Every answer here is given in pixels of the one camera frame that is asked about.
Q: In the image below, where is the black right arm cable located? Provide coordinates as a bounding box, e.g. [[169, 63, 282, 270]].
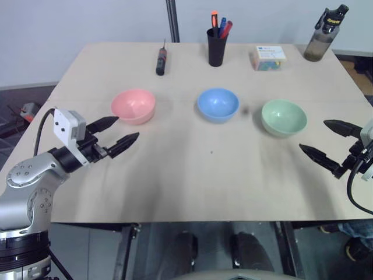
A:
[[346, 163, 373, 217]]

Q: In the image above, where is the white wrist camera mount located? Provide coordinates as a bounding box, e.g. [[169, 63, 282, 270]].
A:
[[53, 108, 87, 165], [360, 117, 373, 182]]

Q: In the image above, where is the red marker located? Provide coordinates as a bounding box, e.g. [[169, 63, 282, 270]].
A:
[[219, 20, 234, 40]]

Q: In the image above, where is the clear box of clips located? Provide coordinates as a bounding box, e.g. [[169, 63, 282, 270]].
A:
[[249, 45, 287, 72]]

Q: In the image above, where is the person's blue jeans leg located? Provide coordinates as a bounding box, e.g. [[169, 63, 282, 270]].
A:
[[338, 220, 373, 243]]

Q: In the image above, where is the black table leg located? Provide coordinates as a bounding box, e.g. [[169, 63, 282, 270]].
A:
[[273, 221, 301, 278], [112, 222, 141, 280]]

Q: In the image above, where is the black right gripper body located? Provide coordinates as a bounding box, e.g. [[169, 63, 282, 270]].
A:
[[339, 139, 373, 176]]

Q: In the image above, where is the grey metal pole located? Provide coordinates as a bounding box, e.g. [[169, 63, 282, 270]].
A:
[[166, 0, 181, 43]]

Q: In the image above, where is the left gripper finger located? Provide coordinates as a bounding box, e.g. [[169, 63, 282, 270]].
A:
[[108, 132, 140, 160], [86, 115, 120, 135]]

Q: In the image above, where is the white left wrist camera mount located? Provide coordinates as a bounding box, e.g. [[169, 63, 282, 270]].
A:
[[53, 108, 87, 165]]

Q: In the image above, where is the black pen cup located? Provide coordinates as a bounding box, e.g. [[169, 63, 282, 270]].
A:
[[206, 27, 229, 68]]

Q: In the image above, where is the black screwdriver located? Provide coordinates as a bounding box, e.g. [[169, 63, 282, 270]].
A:
[[155, 37, 171, 77]]

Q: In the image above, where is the red grey floor tool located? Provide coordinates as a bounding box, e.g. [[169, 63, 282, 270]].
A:
[[19, 101, 41, 123]]

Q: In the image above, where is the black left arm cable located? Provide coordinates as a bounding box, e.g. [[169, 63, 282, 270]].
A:
[[33, 108, 57, 158]]

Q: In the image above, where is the pink bowl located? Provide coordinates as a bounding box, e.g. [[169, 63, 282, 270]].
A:
[[110, 88, 157, 126]]

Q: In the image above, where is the green bowl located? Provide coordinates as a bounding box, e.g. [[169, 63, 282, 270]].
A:
[[261, 99, 308, 138]]

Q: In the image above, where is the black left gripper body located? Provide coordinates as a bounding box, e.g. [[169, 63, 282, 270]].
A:
[[76, 133, 114, 165]]

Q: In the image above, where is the blue bowl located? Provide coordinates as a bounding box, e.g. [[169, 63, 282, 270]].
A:
[[196, 87, 240, 124]]

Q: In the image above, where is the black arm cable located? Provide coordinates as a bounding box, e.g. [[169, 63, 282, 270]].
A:
[[33, 108, 57, 158], [346, 163, 373, 217]]

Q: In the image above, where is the orange black handled tool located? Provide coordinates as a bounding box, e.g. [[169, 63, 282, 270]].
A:
[[210, 10, 220, 37]]

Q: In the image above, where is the dark rounded robot foot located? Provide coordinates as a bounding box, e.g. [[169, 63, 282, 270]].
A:
[[171, 231, 199, 275], [229, 231, 275, 274]]

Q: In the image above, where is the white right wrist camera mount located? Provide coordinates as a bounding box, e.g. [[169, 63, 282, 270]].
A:
[[360, 117, 373, 182]]

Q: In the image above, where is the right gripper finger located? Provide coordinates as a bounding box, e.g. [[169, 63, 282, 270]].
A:
[[323, 119, 364, 138], [298, 143, 344, 179]]

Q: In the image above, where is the black yellow shoe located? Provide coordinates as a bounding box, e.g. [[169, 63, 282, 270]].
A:
[[319, 223, 340, 235], [344, 237, 373, 263]]

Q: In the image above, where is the smoky grey water bottle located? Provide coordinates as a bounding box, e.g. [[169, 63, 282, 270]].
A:
[[303, 3, 350, 63]]

